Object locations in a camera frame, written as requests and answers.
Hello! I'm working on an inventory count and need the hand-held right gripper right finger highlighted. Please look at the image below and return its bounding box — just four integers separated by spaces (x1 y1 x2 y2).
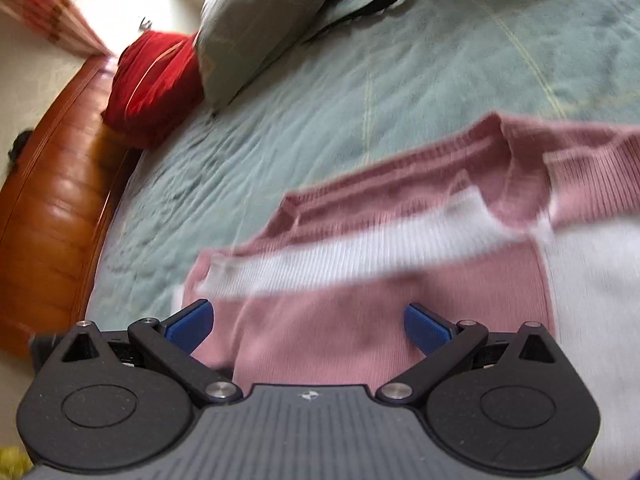
376 303 558 403

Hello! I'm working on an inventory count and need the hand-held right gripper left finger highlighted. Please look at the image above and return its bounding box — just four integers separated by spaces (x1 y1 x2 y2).
60 299 243 403

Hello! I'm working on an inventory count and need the pink and white sweater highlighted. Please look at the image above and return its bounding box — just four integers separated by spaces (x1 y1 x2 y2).
177 112 640 471

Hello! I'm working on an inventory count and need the wooden headboard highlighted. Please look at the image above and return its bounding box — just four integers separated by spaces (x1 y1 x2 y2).
0 54 138 358

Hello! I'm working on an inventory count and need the yellow cloth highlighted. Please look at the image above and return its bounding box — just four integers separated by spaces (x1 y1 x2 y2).
0 445 33 480

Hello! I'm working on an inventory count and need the red pillow with gold piping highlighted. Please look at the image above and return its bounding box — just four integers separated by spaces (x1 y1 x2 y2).
101 30 206 150

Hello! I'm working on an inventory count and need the small black cloth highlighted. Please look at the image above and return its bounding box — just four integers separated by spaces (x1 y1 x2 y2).
7 130 35 161

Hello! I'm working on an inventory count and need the grey green pillow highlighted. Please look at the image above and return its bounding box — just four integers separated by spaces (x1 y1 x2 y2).
195 0 361 111

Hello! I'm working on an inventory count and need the pink curtain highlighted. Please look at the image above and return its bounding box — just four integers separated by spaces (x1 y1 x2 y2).
0 0 118 58

